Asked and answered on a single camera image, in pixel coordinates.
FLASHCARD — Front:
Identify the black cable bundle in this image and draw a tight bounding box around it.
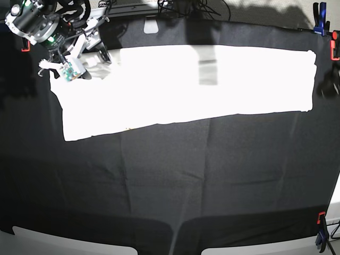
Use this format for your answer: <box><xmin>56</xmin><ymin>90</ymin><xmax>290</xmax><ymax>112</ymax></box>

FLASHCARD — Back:
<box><xmin>156</xmin><ymin>0</ymin><xmax>231</xmax><ymax>21</ymax></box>

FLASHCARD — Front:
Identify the red blue clamp bottom right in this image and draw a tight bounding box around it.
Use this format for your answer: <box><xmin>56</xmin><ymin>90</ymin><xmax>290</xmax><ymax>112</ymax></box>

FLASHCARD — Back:
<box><xmin>315</xmin><ymin>211</ymin><xmax>329</xmax><ymax>253</ymax></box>

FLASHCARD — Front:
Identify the blue clamp top right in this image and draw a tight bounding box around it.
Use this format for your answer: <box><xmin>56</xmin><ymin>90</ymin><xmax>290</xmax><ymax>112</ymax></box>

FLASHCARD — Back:
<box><xmin>313</xmin><ymin>2</ymin><xmax>330</xmax><ymax>36</ymax></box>

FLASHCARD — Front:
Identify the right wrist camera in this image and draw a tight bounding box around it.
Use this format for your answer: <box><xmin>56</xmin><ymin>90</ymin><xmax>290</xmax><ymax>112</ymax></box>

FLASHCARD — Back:
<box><xmin>57</xmin><ymin>55</ymin><xmax>86</xmax><ymax>82</ymax></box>

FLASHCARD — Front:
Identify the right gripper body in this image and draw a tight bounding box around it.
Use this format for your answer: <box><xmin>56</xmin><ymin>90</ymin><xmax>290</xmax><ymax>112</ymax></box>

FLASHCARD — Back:
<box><xmin>69</xmin><ymin>18</ymin><xmax>106</xmax><ymax>58</ymax></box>

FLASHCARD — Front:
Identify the white printed t-shirt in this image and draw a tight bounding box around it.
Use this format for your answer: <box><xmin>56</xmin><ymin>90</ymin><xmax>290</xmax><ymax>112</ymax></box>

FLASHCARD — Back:
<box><xmin>50</xmin><ymin>45</ymin><xmax>317</xmax><ymax>141</ymax></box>

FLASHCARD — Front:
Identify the black table cloth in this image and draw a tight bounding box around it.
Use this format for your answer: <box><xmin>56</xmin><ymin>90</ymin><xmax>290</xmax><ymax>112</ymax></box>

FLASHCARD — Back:
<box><xmin>1</xmin><ymin>19</ymin><xmax>339</xmax><ymax>254</ymax></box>

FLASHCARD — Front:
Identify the red clamp top left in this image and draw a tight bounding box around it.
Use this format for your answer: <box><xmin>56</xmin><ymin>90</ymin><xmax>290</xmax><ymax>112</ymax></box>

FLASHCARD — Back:
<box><xmin>21</xmin><ymin>39</ymin><xmax>30</xmax><ymax>52</ymax></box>

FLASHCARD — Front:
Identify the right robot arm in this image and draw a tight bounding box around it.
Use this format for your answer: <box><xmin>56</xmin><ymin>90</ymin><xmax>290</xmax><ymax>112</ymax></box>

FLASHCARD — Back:
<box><xmin>4</xmin><ymin>1</ymin><xmax>112</xmax><ymax>82</ymax></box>

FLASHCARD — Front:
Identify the red clamp top right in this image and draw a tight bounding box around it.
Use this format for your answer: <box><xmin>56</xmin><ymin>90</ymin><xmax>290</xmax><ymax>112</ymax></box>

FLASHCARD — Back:
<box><xmin>330</xmin><ymin>30</ymin><xmax>339</xmax><ymax>61</ymax></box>

